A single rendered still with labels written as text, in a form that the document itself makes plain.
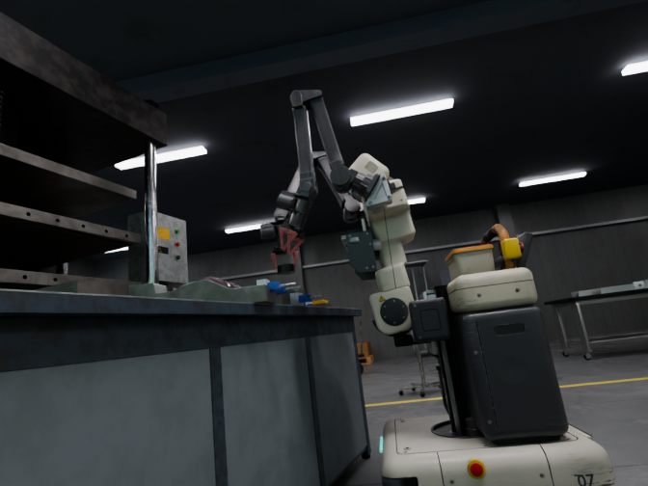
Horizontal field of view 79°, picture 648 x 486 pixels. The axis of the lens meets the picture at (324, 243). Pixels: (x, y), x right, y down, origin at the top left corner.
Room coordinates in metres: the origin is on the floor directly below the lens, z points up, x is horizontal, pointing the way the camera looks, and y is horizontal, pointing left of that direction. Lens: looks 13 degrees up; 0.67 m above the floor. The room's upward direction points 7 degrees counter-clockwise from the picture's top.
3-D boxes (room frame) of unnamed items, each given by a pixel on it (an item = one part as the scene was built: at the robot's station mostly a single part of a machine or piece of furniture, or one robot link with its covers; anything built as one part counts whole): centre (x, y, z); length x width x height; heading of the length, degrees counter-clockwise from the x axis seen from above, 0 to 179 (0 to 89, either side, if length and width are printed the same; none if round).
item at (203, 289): (1.44, 0.45, 0.85); 0.50 x 0.26 x 0.11; 86
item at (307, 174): (1.43, 0.03, 1.40); 0.11 x 0.06 x 0.43; 173
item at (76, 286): (1.05, 0.67, 0.83); 0.20 x 0.15 x 0.07; 69
